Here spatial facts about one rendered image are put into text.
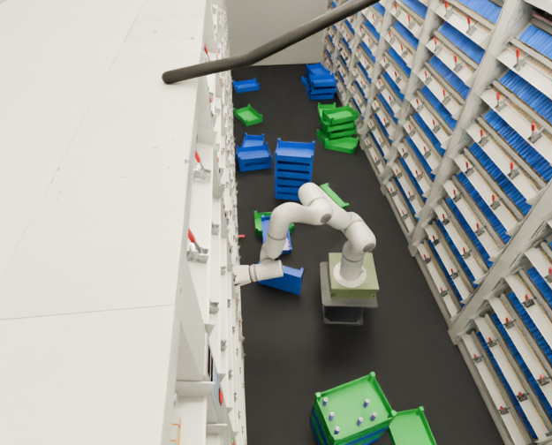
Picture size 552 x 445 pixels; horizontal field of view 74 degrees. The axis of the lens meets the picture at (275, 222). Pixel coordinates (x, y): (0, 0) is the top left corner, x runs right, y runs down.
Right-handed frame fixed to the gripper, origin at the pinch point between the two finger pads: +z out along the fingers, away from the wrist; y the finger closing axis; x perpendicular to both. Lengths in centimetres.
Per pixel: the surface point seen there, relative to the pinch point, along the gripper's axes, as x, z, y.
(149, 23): -118, -12, -4
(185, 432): -92, -20, 95
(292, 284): 56, -33, -27
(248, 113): 64, -15, -274
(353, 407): 36, -53, 59
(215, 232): -72, -18, 37
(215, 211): -71, -18, 27
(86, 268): -118, -16, 84
